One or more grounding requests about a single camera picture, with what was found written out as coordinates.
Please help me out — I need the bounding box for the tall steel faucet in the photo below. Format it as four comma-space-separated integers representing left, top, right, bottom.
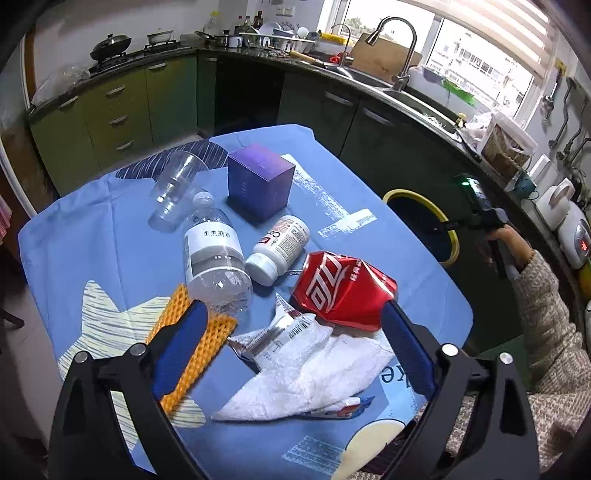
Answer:
365, 17, 419, 90

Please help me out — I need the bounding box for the black wok with lid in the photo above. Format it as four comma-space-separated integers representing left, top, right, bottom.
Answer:
90, 33, 132, 62

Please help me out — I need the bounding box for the red and blue wrapper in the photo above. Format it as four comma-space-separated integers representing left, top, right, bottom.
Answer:
318, 394, 377, 421

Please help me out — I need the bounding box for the white window blind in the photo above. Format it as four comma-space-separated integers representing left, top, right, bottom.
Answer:
416, 0, 555, 77

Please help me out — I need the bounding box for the yellow rimmed trash bin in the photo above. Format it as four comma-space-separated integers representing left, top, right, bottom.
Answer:
382, 188, 461, 271

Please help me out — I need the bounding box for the clear plastic bag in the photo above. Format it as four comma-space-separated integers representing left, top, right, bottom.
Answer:
34, 65, 90, 104

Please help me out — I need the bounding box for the hanging metal ladle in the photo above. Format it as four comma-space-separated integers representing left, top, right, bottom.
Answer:
541, 69, 561, 123

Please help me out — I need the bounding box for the teal mug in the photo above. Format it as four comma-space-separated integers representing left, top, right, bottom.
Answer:
512, 172, 539, 200

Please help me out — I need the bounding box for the clear plastic cup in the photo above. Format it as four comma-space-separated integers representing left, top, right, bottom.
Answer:
148, 151, 211, 232

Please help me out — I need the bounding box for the person's patterned coat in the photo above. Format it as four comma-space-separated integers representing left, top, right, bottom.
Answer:
411, 388, 591, 480

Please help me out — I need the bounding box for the white paper towel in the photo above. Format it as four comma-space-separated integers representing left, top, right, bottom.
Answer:
211, 320, 397, 422

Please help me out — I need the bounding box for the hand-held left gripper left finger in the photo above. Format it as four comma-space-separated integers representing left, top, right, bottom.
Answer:
48, 299, 211, 480

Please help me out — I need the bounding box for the steel pan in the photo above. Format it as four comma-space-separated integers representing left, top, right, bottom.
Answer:
194, 30, 232, 47

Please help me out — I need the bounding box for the person's right forearm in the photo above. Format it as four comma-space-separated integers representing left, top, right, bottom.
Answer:
510, 251, 589, 393

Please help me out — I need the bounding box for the small steel faucet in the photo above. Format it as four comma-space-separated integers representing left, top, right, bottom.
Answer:
330, 23, 355, 70

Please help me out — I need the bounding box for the dark green sink cabinet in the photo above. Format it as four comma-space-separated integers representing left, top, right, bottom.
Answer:
196, 53, 578, 352

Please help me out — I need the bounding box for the white kettle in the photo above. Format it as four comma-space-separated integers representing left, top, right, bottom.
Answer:
536, 178, 575, 232

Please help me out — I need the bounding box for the crushed red soda can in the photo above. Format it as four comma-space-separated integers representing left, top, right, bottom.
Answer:
288, 251, 399, 333

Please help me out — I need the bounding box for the purple cardboard box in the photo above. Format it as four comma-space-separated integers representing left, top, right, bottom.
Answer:
226, 143, 296, 223

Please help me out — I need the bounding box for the person's right hand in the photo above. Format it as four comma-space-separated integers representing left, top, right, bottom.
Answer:
487, 224, 536, 273

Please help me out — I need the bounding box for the blue printed tablecloth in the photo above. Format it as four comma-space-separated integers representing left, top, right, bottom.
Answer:
17, 124, 474, 480

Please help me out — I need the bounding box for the black gas stove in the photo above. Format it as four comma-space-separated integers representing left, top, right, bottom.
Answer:
88, 41, 181, 75

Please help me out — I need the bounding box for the light green base cabinet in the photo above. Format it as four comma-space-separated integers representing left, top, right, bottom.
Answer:
28, 52, 199, 195

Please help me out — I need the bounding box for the plastic wrapped basket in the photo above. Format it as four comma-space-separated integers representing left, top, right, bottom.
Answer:
480, 113, 539, 178

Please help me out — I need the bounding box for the wooden cutting board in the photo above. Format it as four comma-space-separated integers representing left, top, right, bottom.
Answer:
351, 32, 423, 81

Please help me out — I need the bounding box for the white pill bottle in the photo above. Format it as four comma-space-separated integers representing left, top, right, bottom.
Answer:
245, 215, 311, 287

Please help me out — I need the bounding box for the orange foam net sleeve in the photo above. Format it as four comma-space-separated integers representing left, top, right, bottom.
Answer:
145, 284, 238, 414

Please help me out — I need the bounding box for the white rice cooker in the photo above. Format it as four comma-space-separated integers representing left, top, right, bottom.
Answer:
556, 203, 591, 271

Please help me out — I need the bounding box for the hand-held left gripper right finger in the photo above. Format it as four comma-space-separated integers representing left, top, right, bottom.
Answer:
381, 301, 541, 480

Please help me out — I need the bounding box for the dish rack with dishes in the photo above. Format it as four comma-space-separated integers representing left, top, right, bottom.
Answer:
240, 25, 319, 54

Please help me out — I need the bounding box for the steel sink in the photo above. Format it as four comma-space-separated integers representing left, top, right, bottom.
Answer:
342, 69, 393, 90

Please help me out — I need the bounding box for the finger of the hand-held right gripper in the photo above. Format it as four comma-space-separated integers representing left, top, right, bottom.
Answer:
429, 219, 481, 234

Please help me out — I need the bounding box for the silver foil wrapper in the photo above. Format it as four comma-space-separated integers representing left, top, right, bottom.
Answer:
228, 293, 319, 370

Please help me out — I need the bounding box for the clear plastic water bottle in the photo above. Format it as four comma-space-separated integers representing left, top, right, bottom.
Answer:
184, 191, 254, 317

